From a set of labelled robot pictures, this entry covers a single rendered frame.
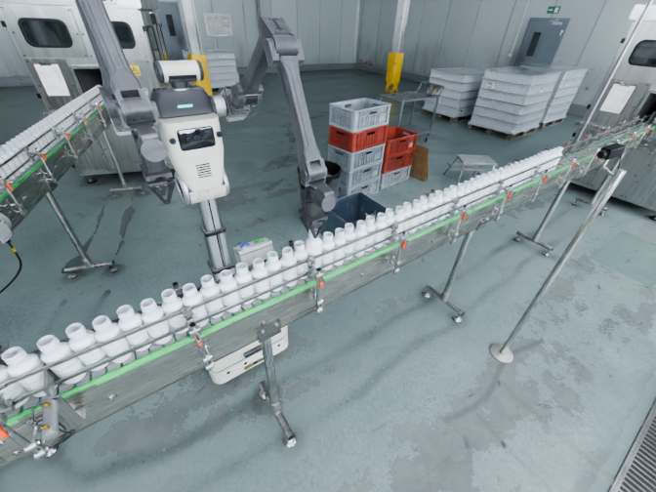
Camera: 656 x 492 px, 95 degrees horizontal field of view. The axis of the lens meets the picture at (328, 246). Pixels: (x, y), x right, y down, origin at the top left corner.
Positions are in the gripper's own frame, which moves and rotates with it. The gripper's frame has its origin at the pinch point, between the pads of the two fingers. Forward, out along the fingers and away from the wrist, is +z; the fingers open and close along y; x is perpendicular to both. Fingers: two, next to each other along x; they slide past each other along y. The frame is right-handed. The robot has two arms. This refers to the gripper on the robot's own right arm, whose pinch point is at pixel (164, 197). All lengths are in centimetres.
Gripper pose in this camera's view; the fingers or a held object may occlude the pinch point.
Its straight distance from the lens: 103.9
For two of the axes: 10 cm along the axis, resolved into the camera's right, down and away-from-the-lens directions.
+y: 5.8, 5.1, -6.4
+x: 8.1, -3.2, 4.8
